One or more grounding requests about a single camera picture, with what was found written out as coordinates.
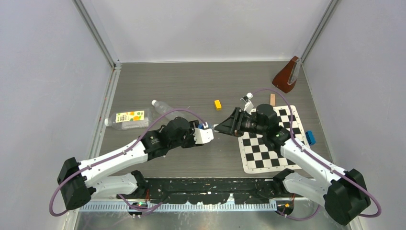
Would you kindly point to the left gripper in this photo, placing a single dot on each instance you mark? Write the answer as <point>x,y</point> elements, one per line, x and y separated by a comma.
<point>192,143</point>

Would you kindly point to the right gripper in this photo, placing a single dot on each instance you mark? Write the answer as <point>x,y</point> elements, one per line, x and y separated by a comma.
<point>230,125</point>

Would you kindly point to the fruit label plastic bottle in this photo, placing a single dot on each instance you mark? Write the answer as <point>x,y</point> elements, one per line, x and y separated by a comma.
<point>129,119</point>

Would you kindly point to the blue label water bottle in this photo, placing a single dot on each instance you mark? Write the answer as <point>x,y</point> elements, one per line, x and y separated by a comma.
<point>207,126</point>

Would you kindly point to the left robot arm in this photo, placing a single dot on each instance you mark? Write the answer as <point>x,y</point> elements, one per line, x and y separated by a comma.
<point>79,182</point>

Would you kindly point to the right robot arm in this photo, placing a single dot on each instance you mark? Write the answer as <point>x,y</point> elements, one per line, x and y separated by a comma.
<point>342,193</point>

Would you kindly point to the clear plastic bottle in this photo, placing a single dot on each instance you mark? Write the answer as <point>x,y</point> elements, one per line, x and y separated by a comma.
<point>162,108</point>

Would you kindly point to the yellow block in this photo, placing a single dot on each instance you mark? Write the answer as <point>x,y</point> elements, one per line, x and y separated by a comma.
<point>218,105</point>

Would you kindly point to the checkerboard mat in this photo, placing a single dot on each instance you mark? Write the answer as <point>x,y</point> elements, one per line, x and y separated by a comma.
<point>259,153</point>

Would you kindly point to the small wooden block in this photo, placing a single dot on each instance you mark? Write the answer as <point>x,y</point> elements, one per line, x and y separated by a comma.
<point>272,99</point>

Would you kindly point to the brown wooden metronome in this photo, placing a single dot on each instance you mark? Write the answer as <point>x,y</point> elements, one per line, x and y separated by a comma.
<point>286,79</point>

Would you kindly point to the blue brick toy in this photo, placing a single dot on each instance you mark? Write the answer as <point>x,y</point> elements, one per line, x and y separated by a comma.
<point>310,137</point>

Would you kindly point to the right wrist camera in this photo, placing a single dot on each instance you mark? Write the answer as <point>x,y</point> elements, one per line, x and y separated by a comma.
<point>248,105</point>

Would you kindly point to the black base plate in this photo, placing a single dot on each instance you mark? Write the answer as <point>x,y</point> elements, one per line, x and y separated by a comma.
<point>209,191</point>

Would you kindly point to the aluminium front rail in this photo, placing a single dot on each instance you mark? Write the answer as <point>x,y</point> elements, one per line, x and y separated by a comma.
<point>119,206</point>

